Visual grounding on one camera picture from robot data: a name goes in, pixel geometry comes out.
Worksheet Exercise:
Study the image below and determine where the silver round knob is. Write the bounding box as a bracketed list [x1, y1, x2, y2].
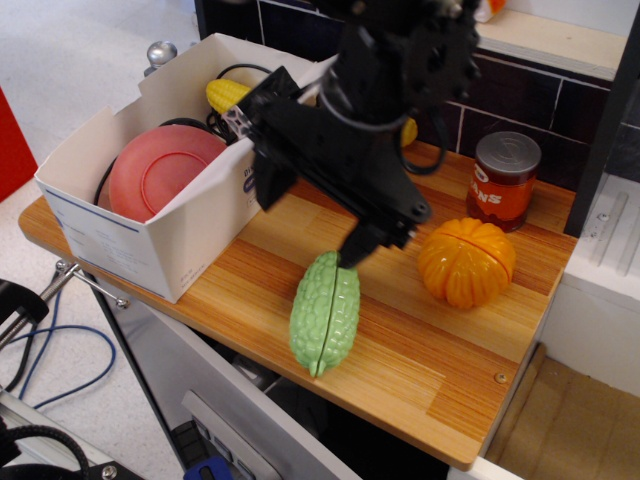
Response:
[144, 40, 178, 78]

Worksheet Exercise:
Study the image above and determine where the black cable in box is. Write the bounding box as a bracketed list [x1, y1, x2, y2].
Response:
[92, 63, 274, 206]

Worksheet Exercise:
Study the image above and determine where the green toy bitter gourd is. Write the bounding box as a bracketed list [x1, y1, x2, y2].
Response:
[289, 251, 361, 378]

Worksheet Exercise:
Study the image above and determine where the orange toy pumpkin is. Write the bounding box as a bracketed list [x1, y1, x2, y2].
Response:
[417, 217, 516, 309]

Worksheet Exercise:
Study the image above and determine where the blue cable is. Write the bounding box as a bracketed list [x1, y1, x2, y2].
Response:
[0, 287, 118, 410]

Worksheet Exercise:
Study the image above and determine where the black block on flap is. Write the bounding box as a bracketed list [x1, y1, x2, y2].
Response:
[221, 66, 300, 139]

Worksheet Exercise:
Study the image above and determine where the white and orange toy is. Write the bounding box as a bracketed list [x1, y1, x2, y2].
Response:
[474, 0, 507, 23]

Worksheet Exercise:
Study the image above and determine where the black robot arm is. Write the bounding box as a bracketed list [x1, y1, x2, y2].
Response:
[240, 1, 479, 268]

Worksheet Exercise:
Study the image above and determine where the white cardboard box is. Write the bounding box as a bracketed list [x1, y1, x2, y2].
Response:
[35, 34, 330, 303]

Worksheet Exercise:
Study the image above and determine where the yellow toy corn on table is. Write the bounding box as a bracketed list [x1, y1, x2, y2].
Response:
[400, 117, 418, 148]

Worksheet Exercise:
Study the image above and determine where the grey control panel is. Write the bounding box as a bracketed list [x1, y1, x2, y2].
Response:
[182, 389, 283, 479]

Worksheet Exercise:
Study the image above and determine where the yellow toy corn in box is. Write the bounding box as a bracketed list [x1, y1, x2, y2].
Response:
[205, 79, 251, 114]

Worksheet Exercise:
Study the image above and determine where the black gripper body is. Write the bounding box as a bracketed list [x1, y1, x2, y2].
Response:
[249, 99, 431, 248]

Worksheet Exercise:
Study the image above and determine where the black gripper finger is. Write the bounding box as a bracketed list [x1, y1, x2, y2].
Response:
[339, 220, 394, 269]
[254, 152, 299, 211]

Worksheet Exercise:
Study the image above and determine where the red panel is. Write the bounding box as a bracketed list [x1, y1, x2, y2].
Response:
[0, 92, 37, 201]

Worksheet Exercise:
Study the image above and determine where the orange beans can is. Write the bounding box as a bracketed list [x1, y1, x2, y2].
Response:
[466, 131, 541, 232]

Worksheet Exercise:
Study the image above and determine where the black corrugated cable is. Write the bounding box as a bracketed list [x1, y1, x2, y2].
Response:
[0, 419, 91, 480]

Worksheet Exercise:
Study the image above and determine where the pink plastic plate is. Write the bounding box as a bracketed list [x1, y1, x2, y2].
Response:
[109, 124, 226, 223]

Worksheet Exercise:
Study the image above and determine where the metal clamp with black handle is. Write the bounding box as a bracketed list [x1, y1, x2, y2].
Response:
[1, 260, 130, 349]

